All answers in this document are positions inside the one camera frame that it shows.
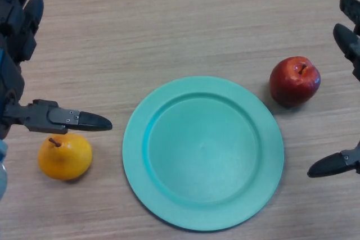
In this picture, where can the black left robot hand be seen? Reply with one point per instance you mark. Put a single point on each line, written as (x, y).
(17, 46)

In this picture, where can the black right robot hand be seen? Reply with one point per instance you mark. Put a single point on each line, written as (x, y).
(348, 44)

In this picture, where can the yellow pear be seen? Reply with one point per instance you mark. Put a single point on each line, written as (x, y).
(66, 158)

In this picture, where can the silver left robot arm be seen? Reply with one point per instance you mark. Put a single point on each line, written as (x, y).
(2, 172)

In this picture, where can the green round plate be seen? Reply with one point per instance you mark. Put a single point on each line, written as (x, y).
(202, 155)

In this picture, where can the red apple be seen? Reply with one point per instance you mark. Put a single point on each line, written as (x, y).
(292, 85)

